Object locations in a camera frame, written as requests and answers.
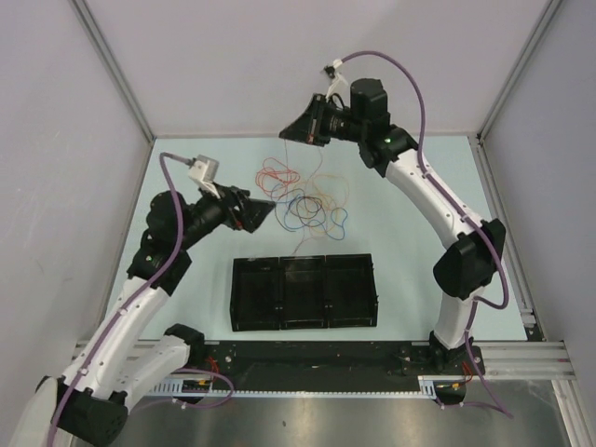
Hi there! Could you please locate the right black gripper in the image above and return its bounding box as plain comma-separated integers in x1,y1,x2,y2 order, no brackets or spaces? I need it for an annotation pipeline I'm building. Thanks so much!
279,94,366,147

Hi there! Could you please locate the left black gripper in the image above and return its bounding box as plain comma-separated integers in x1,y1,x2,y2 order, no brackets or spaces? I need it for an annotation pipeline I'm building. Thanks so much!
176,180,274,251

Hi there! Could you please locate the blue thin cable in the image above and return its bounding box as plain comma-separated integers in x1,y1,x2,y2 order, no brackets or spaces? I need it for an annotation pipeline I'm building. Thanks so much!
271,183,349,237

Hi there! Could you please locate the red thin cable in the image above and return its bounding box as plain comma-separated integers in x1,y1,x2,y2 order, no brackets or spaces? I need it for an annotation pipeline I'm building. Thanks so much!
281,137,325,255

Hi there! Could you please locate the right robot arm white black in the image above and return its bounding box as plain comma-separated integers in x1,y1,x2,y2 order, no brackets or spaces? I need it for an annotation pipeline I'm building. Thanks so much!
278,78,506,373

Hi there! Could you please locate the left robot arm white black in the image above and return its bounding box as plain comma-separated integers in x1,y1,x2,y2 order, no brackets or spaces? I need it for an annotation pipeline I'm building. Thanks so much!
10,184,276,446

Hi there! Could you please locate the black three-compartment tray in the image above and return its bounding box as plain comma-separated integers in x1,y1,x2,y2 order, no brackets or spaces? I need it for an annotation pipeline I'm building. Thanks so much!
229,253,378,332

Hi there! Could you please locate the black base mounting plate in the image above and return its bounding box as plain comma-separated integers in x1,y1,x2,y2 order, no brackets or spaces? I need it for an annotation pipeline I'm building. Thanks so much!
187,341,485,393

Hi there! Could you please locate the orange thin cable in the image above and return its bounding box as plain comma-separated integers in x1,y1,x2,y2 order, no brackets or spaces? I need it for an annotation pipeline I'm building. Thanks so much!
255,156,302,199

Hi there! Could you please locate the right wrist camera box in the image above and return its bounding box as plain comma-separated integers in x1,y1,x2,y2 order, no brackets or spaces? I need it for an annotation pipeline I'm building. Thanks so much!
322,59,348,100

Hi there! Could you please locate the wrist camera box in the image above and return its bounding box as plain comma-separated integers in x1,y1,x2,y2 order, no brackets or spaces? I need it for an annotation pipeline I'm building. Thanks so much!
188,155,220,198
322,59,348,100

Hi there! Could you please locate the yellow thin cable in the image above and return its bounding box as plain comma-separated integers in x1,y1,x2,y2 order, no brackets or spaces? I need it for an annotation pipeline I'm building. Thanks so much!
292,174,350,237

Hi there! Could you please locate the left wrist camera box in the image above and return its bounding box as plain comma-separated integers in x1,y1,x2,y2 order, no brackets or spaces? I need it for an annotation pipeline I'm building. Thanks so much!
188,155,220,198

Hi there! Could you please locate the grey slotted cable duct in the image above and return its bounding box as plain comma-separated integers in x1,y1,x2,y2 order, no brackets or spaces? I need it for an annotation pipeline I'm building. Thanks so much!
147,378,436,400

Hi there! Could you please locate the aluminium corner post left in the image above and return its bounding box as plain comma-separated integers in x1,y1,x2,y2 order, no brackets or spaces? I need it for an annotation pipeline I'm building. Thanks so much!
69,0,156,146

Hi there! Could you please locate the aluminium corner post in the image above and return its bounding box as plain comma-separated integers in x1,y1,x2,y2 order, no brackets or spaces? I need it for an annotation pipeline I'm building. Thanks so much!
476,0,565,142
69,0,156,146

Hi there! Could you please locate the aluminium corner post right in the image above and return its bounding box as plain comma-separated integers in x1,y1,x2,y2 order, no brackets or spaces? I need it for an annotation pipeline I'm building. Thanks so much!
476,0,565,142

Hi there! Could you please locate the aluminium side rail right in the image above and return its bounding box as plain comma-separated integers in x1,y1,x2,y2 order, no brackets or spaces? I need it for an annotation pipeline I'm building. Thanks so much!
468,137,544,341

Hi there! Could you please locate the aluminium frame rail front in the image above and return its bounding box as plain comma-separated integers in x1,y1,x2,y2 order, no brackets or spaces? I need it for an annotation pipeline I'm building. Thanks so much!
69,339,574,378

